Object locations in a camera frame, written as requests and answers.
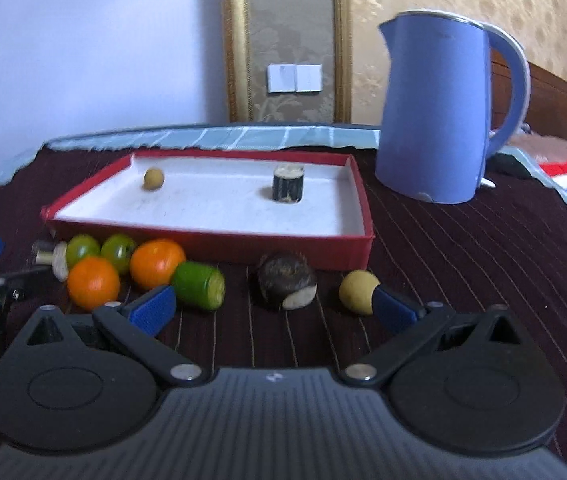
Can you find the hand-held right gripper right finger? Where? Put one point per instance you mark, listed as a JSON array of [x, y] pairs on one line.
[[392, 310]]

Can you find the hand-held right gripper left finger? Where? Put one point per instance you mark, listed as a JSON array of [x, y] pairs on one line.
[[152, 311]]

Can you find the yellow longan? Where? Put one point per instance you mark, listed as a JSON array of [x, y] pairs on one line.
[[154, 179], [356, 292]]

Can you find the dark sugarcane piece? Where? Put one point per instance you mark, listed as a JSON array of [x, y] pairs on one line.
[[287, 185], [59, 262]]

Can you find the green cucumber piece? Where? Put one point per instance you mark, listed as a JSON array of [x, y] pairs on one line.
[[196, 284]]

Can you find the orange tangerine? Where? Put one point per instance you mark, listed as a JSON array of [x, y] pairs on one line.
[[93, 282], [157, 262]]

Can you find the green tomato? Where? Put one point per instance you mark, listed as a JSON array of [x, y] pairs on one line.
[[118, 252], [83, 247]]

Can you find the dark water chestnut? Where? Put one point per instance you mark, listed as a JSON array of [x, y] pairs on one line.
[[283, 275]]

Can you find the red box tray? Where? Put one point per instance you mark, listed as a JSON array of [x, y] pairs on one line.
[[243, 200]]

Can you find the dark striped cloth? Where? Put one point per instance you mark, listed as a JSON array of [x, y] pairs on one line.
[[463, 260]]

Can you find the white kettle base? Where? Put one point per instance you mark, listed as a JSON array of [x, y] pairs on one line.
[[487, 183]]

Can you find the dark green cloth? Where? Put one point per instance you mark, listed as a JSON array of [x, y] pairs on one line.
[[513, 166]]

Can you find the blue electric kettle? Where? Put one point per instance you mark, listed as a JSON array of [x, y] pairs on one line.
[[433, 110]]

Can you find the pink blanket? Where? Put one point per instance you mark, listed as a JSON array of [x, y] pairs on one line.
[[553, 147]]

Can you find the wooden headboard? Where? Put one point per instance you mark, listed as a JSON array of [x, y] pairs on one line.
[[553, 105]]

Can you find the white wall switch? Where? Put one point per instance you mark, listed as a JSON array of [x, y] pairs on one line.
[[309, 78], [282, 78]]

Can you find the gold framed wall panel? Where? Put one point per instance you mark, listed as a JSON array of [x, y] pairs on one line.
[[288, 20]]

